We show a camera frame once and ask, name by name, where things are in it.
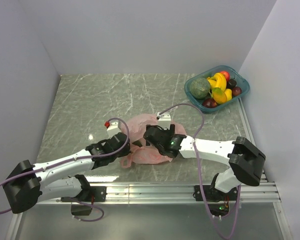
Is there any pink plastic bag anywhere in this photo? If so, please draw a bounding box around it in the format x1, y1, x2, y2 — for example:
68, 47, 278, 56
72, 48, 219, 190
120, 113, 173, 169

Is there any dark red apple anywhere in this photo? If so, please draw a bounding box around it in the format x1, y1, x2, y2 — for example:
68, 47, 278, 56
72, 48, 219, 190
202, 98, 218, 109

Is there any yellow orange mango with leaf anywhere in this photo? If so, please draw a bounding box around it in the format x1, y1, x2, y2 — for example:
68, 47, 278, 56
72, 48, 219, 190
211, 87, 227, 105

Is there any yellow banana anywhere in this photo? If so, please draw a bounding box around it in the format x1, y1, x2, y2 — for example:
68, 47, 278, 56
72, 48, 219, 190
207, 72, 227, 91

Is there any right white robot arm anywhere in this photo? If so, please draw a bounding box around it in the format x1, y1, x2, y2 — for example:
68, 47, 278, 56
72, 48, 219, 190
143, 125, 266, 203

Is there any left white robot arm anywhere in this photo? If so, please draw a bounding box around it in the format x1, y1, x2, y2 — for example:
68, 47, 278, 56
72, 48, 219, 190
3, 132, 130, 214

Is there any green netted melon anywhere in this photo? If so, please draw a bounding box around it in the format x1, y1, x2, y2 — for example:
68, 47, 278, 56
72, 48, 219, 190
189, 77, 211, 100

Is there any dark red plum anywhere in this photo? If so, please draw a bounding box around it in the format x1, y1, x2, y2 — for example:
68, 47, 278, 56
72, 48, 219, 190
232, 86, 242, 97

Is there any dark purple mangosteen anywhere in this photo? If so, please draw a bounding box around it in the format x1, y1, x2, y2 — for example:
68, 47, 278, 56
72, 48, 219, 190
226, 78, 237, 89

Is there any red apple in tray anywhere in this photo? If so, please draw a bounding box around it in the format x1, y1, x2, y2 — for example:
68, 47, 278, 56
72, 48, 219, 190
219, 70, 231, 82

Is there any teal plastic tray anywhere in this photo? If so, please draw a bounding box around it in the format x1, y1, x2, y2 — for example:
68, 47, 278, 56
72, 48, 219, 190
184, 65, 250, 114

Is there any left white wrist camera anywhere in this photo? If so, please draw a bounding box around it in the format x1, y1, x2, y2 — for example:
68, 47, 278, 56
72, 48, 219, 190
104, 120, 122, 139

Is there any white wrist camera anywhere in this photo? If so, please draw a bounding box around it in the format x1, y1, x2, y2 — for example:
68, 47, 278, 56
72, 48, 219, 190
156, 112, 172, 131
104, 120, 122, 139

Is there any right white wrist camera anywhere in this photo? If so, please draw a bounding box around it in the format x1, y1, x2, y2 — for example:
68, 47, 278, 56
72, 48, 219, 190
156, 112, 172, 131

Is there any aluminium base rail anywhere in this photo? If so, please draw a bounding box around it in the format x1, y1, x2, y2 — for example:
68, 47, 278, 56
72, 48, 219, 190
6, 176, 293, 240

